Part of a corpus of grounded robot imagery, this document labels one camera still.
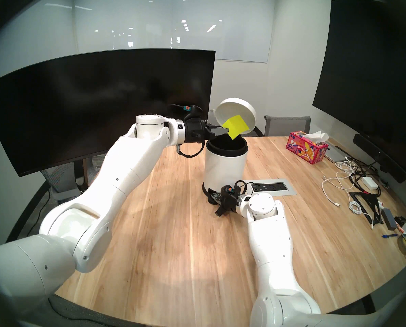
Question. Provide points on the blue pen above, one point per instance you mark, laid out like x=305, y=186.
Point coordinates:
x=389, y=235

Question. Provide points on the white pedal trash can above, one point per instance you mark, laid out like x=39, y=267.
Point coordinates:
x=223, y=166

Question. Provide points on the red patterned tissue box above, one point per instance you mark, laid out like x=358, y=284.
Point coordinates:
x=305, y=149

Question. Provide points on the silver table outlet panel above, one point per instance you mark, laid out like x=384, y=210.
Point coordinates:
x=278, y=187

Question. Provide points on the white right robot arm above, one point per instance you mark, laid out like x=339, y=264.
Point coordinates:
x=271, y=254

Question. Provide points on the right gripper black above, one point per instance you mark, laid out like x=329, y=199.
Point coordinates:
x=231, y=204

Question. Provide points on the yellow sticky note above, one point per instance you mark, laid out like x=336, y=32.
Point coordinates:
x=237, y=125

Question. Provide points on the white power adapter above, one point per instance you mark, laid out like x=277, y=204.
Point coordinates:
x=369, y=182

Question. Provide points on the silver laptop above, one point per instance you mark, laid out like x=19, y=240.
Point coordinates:
x=336, y=154

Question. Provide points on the white glass whiteboard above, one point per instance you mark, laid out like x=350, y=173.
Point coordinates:
x=189, y=23

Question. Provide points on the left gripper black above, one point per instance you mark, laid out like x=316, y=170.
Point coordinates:
x=196, y=130

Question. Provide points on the black folding laptop stand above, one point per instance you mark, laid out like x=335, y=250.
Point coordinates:
x=368, y=205

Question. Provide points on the grey adapter block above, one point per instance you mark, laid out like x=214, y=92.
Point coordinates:
x=388, y=219

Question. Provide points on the curved black computer monitor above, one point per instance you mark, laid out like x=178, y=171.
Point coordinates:
x=70, y=101

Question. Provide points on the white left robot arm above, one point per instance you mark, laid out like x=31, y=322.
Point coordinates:
x=97, y=200

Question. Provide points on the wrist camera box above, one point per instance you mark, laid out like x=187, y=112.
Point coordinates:
x=192, y=111
x=237, y=188

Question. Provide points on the black video sound bar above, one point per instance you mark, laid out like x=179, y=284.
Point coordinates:
x=380, y=157

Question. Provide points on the large black wall television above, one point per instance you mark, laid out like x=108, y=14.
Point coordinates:
x=363, y=74

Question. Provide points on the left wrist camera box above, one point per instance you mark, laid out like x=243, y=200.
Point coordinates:
x=192, y=111

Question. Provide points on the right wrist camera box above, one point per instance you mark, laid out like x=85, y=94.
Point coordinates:
x=237, y=188

